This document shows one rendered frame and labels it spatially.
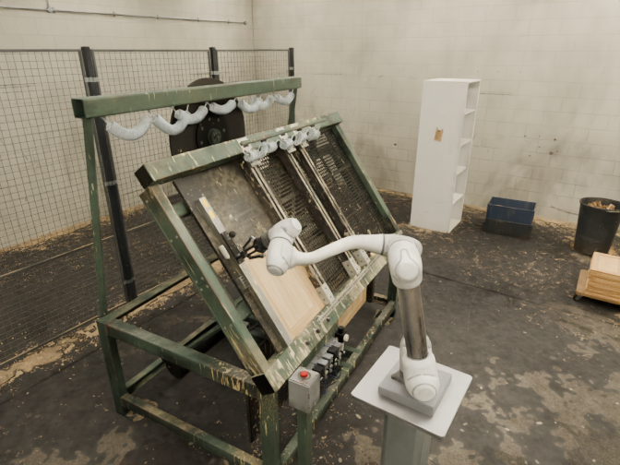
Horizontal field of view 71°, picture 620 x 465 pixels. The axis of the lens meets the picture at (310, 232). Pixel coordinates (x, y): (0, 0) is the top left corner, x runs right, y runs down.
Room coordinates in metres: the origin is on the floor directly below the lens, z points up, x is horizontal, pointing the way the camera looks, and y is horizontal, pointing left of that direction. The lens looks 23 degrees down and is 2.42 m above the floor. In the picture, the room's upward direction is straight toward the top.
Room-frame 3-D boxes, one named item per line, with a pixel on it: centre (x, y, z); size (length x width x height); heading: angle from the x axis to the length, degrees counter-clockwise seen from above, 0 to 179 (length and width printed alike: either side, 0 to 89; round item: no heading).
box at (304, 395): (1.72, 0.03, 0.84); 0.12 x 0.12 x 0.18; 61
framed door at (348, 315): (3.13, -0.30, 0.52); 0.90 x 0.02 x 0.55; 151
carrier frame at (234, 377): (3.04, 0.28, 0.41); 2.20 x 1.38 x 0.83; 151
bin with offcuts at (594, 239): (5.17, -3.67, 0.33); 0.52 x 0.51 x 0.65; 146
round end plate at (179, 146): (3.15, 0.69, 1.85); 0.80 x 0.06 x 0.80; 151
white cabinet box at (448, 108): (6.13, -1.90, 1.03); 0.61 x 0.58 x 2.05; 146
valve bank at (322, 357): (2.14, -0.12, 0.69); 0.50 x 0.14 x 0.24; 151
